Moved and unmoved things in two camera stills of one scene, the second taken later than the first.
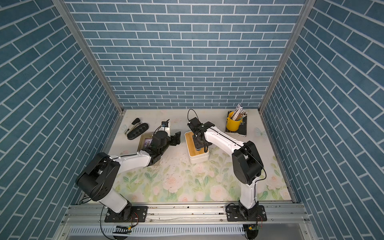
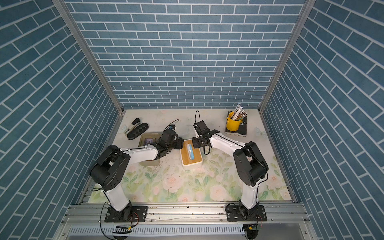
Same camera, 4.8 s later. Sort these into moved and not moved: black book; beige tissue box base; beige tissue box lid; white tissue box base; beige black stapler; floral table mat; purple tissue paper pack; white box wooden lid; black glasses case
Moved: white box wooden lid; beige tissue box base; white tissue box base
Not moved: black glasses case; beige black stapler; black book; floral table mat; purple tissue paper pack; beige tissue box lid
